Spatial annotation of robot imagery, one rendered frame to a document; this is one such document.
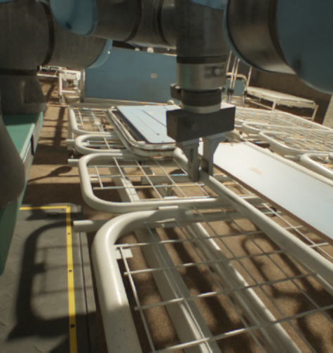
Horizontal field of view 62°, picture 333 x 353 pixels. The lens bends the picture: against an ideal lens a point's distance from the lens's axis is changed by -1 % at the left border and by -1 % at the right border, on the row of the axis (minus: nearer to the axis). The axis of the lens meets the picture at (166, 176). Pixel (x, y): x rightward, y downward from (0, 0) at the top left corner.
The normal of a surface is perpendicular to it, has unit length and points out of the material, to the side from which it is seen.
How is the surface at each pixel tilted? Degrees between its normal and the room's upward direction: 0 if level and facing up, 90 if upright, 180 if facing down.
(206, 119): 90
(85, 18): 123
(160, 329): 0
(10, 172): 70
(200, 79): 97
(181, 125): 90
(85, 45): 105
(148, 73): 90
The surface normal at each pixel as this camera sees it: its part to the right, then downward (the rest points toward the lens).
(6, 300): 0.13, -0.91
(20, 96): 0.74, 0.01
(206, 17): 0.08, 0.47
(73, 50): 0.61, 0.65
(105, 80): 0.33, 0.41
